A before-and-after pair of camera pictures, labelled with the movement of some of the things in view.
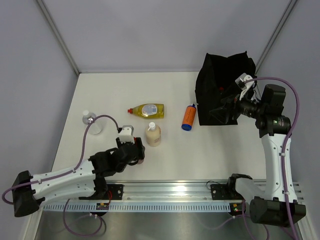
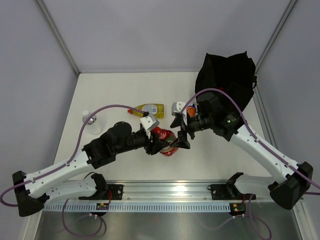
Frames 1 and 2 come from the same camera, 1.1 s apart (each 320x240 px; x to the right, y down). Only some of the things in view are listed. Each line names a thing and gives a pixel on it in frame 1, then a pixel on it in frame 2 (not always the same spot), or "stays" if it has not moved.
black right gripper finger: x=224 y=113 to x=182 y=141
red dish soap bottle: x=140 y=149 to x=167 y=136
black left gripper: x=119 y=143 to x=155 y=146
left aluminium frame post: x=60 y=37 stays
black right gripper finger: x=230 y=98 to x=177 y=121
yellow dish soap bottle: x=153 y=111 stays
